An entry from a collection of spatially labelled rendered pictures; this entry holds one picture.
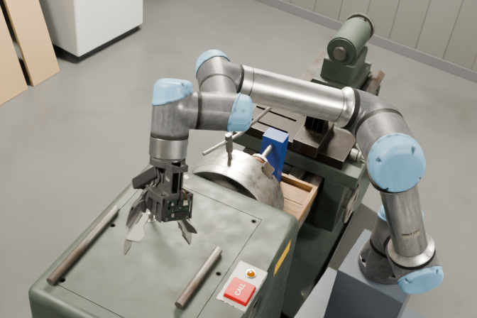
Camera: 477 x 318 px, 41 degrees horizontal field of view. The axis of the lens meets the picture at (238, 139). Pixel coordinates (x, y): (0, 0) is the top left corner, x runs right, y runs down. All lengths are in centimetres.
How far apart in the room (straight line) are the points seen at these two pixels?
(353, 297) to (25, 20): 303
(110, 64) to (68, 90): 42
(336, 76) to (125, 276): 166
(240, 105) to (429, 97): 362
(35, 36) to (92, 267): 293
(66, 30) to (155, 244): 305
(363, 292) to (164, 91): 96
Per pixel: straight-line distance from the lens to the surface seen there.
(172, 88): 121
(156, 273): 162
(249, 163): 196
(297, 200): 238
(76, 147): 392
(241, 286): 159
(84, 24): 452
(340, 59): 288
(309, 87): 142
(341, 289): 195
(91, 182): 368
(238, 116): 124
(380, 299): 191
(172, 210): 126
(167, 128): 122
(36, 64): 444
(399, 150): 136
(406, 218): 154
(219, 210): 177
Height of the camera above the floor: 252
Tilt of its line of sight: 39 degrees down
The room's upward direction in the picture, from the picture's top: 7 degrees clockwise
